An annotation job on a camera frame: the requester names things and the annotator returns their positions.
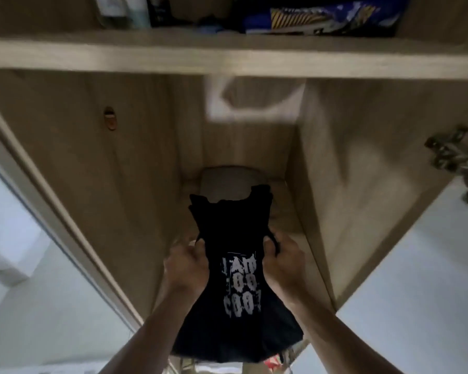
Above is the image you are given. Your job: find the person's left hand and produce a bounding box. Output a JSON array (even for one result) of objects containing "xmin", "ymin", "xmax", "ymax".
[{"xmin": 163, "ymin": 236, "xmax": 210, "ymax": 301}]

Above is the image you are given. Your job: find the white wardrobe door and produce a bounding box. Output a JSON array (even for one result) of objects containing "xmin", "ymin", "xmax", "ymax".
[{"xmin": 287, "ymin": 146, "xmax": 468, "ymax": 374}]

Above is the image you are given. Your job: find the white bottle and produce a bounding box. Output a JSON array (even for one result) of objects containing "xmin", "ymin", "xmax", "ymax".
[{"xmin": 94, "ymin": 0, "xmax": 131, "ymax": 28}]

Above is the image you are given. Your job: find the blue cloth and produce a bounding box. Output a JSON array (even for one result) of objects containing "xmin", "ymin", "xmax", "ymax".
[{"xmin": 197, "ymin": 17, "xmax": 238, "ymax": 35}]

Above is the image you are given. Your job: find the person's right hand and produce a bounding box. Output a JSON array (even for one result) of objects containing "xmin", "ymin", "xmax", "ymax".
[{"xmin": 262, "ymin": 230, "xmax": 306, "ymax": 304}]

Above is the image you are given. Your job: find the grey folded garment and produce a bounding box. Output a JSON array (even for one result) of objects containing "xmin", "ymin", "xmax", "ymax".
[{"xmin": 199, "ymin": 166, "xmax": 263, "ymax": 202}]

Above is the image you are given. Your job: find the wooden wardrobe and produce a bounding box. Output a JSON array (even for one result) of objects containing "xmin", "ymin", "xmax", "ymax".
[{"xmin": 0, "ymin": 0, "xmax": 468, "ymax": 374}]

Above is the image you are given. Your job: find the person's right forearm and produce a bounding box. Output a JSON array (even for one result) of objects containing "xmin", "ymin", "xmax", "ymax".
[{"xmin": 284, "ymin": 290, "xmax": 404, "ymax": 374}]

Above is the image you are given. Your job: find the teal bottle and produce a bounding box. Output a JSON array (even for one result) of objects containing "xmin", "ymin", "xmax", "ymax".
[{"xmin": 124, "ymin": 0, "xmax": 152, "ymax": 30}]

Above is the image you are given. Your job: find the black bottle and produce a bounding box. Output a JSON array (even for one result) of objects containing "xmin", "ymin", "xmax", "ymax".
[{"xmin": 146, "ymin": 0, "xmax": 173, "ymax": 28}]

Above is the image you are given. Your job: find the metal door hinge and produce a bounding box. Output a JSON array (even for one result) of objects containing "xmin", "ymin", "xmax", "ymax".
[{"xmin": 424, "ymin": 125, "xmax": 468, "ymax": 209}]

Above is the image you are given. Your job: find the black printed t-shirt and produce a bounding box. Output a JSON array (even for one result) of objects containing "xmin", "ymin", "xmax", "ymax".
[{"xmin": 171, "ymin": 185, "xmax": 306, "ymax": 365}]

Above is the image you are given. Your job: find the mirrored wardrobe door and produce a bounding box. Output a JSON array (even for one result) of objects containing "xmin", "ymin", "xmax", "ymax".
[{"xmin": 0, "ymin": 124, "xmax": 139, "ymax": 371}]

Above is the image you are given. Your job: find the person's left forearm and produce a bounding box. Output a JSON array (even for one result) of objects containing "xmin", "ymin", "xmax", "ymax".
[{"xmin": 97, "ymin": 283, "xmax": 199, "ymax": 374}]

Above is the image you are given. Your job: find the wooden wardrobe shelf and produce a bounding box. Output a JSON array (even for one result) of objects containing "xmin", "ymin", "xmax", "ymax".
[{"xmin": 0, "ymin": 30, "xmax": 468, "ymax": 80}]

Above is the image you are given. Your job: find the blue yellow patterned bag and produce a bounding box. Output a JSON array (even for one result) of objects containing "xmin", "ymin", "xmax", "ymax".
[{"xmin": 240, "ymin": 0, "xmax": 410, "ymax": 37}]

